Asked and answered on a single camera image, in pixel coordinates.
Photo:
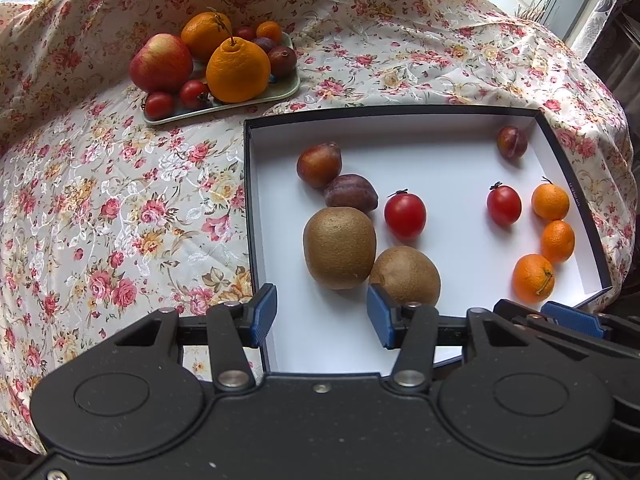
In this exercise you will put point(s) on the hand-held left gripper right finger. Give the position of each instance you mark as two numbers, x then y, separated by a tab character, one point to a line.
380	317

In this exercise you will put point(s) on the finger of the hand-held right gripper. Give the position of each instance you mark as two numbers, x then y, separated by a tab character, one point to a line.
575	317
515	310

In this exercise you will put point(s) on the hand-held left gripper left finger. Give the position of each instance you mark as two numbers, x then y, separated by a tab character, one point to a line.
264	315

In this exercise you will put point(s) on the small orange mandarin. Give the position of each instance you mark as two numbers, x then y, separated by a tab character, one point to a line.
557	241
550	202
270	31
534	278

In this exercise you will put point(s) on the brown kiwi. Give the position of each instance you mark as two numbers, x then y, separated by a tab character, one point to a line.
340	247
405	275

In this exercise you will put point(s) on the red cherry tomato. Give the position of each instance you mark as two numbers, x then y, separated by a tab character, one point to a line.
159	104
405	215
504	205
194	94

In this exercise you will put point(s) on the purple plum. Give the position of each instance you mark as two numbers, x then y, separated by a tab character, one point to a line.
352	192
263	44

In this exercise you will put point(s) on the reddish brown plum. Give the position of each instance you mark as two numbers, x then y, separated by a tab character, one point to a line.
319	165

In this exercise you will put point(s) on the dark red plum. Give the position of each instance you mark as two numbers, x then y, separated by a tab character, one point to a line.
512	143
281	61
245	34

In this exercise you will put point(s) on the dark box with white inside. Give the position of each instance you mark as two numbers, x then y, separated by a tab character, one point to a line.
440	160

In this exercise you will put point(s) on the floral tablecloth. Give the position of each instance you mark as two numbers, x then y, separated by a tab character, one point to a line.
125	185

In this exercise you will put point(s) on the light green plate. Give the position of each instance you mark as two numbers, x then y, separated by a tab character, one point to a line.
280	92

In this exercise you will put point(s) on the large knobbed orange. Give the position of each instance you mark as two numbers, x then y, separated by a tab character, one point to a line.
235	72

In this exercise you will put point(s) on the red apple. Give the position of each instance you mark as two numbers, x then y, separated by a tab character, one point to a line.
160	62

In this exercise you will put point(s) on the large round orange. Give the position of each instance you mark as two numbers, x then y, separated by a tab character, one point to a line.
200	32

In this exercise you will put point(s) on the dried plant twigs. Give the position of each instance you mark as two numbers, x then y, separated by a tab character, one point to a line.
529	13

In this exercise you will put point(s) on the white lace curtain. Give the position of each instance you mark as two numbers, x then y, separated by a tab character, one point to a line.
602	10

